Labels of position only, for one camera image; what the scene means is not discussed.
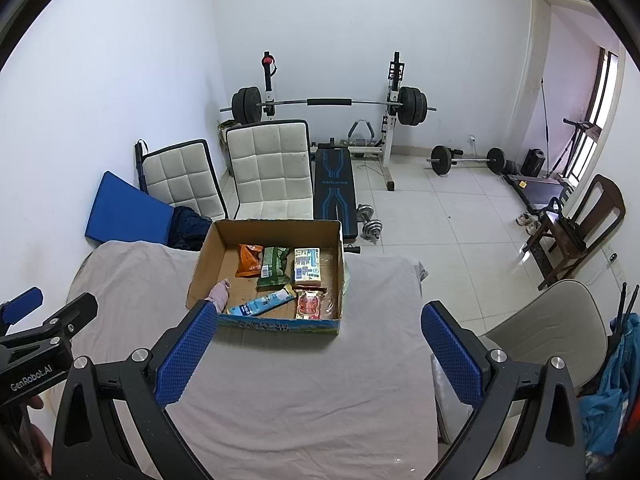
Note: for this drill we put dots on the orange snack packet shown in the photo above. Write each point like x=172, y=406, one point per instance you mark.
x=248, y=260

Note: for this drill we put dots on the pair of white shoes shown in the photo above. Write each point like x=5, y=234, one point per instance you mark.
x=527, y=221

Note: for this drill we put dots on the dark wooden chair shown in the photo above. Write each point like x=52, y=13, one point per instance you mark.
x=605, y=205

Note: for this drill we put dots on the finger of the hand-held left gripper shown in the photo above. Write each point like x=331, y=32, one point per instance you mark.
x=72, y=315
x=20, y=302

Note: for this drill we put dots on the blue jacket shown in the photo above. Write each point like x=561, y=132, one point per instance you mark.
x=615, y=395

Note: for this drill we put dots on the black blue bar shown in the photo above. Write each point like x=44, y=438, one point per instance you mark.
x=141, y=165

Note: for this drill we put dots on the barbell with black plates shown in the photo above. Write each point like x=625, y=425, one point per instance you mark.
x=327, y=102

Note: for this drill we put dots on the blue foam mat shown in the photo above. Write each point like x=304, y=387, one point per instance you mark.
x=125, y=210

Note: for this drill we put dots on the large white padded chair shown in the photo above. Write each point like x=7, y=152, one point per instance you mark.
x=270, y=165

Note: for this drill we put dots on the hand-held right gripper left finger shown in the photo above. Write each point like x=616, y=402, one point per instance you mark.
x=182, y=355

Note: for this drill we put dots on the grey plastic chair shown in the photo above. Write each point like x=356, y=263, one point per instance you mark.
x=545, y=330

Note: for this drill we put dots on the white blue tissue pack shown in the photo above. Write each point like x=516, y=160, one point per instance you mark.
x=306, y=265

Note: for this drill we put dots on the long light blue packet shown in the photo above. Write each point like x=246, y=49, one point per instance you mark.
x=262, y=302

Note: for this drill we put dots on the black treadmill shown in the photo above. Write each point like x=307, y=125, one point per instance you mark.
x=537, y=190

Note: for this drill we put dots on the black folded tripod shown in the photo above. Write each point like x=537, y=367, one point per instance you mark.
x=627, y=300

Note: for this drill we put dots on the brown framed window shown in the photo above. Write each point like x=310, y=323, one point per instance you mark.
x=597, y=110

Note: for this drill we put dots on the red snack packet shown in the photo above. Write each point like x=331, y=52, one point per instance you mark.
x=310, y=305

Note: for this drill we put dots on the black blue weight bench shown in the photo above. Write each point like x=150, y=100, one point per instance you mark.
x=334, y=185

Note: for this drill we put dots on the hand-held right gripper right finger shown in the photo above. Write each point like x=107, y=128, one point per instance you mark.
x=452, y=355

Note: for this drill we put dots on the person's left hand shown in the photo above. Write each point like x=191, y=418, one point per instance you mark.
x=40, y=445

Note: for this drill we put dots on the black speaker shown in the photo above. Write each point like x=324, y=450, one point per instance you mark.
x=532, y=162

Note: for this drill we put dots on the white barbell rack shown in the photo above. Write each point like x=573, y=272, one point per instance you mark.
x=389, y=150

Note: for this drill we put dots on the green snack packet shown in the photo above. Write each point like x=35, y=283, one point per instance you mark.
x=274, y=267

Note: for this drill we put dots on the short barbell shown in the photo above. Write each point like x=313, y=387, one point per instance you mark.
x=470, y=160

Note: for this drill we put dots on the small white padded chair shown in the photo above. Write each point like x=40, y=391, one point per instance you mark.
x=180, y=175

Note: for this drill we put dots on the dark blue cloth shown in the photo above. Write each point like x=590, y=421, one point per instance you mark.
x=187, y=227

